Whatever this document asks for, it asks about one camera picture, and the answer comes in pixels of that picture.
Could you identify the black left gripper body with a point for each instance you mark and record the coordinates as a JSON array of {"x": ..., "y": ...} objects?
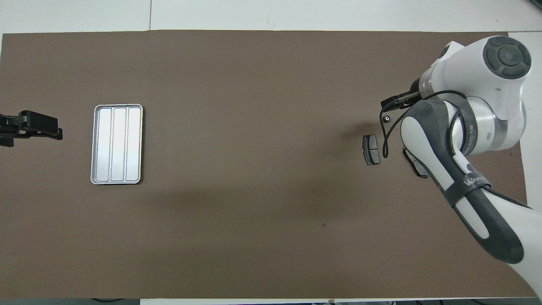
[{"x": 37, "y": 123}]

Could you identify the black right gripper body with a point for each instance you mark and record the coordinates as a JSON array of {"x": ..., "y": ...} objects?
[{"x": 402, "y": 101}]

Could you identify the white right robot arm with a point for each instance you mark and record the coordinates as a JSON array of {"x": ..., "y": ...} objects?
[{"x": 499, "y": 93}]

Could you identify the silver metal tray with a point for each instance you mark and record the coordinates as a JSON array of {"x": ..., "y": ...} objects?
[{"x": 127, "y": 161}]

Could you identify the rectangular dark brake pad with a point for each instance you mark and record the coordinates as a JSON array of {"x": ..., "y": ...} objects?
[{"x": 371, "y": 150}]

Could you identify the curved dark brake pad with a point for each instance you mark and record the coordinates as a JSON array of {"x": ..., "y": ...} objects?
[{"x": 420, "y": 171}]

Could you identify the brown table mat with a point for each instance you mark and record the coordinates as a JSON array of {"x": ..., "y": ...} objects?
[{"x": 254, "y": 212}]

